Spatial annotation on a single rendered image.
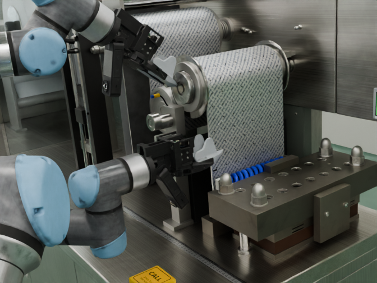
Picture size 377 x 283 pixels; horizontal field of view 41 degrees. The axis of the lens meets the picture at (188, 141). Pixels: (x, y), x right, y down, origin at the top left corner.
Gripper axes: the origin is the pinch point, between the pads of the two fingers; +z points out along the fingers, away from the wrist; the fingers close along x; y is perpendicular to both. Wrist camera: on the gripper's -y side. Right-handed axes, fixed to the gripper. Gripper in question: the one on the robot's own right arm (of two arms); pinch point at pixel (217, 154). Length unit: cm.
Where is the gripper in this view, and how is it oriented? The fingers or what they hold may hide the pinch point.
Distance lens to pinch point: 117.2
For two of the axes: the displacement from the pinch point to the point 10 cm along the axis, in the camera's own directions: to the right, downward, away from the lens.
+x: -5.8, -2.1, 7.9
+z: 8.1, -2.4, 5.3
